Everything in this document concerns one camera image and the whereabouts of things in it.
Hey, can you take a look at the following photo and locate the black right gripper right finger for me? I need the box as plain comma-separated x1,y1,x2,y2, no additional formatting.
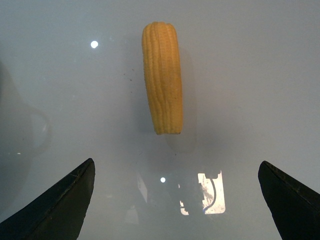
258,161,320,240

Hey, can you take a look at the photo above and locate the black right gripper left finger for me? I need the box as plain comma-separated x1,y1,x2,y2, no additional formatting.
0,158,95,240

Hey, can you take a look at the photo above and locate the yellow corn cob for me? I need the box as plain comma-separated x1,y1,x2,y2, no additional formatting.
141,22,183,135

